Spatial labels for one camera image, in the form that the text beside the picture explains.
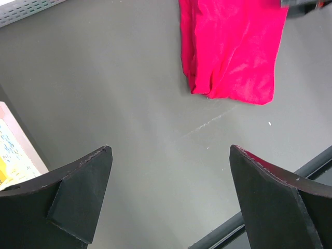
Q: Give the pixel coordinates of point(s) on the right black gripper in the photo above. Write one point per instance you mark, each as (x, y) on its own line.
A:
(297, 8)

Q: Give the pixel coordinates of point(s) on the red t-shirt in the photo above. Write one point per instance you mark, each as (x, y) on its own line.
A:
(229, 48)

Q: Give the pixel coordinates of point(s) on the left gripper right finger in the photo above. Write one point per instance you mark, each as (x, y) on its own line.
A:
(280, 209)

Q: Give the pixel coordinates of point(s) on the white plastic laundry basket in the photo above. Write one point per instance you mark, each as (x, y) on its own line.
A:
(15, 10)

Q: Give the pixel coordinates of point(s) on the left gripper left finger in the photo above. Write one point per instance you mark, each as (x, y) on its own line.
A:
(59, 209)

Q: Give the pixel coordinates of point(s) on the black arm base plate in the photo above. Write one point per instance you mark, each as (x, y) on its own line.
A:
(232, 233)

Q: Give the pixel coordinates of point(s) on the yellow picture book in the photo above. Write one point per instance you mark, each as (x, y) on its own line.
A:
(20, 161)

